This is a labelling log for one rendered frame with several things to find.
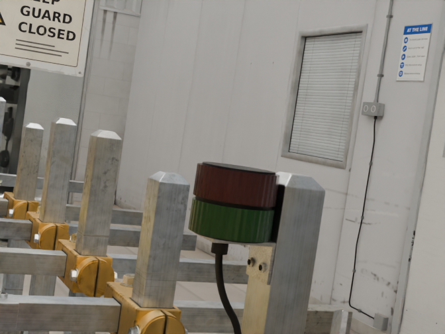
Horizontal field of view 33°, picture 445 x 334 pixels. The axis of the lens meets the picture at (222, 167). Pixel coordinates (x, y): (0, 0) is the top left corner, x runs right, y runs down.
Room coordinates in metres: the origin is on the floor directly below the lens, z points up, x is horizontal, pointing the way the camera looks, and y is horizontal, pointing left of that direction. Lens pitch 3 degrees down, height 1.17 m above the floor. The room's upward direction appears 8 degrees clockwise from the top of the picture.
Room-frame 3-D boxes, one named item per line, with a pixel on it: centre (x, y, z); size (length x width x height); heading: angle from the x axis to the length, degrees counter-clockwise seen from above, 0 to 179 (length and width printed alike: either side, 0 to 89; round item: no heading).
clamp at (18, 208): (1.47, 0.39, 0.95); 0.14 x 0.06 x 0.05; 26
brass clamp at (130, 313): (0.80, 0.06, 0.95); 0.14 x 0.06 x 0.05; 26
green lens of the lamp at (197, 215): (0.53, -0.01, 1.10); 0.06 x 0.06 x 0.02
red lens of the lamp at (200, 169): (0.53, -0.01, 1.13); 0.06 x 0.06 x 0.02
